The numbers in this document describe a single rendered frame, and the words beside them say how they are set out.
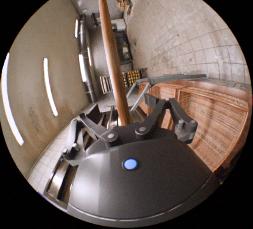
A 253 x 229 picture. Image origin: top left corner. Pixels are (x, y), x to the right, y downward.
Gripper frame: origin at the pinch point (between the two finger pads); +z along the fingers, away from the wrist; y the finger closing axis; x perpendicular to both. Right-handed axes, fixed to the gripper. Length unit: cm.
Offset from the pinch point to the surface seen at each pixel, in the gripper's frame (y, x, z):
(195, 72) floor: 119, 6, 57
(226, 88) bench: 61, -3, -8
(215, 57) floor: 119, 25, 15
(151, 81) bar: 25.4, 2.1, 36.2
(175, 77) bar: 50, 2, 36
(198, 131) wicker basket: 60, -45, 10
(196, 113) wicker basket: 60, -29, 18
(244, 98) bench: 61, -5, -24
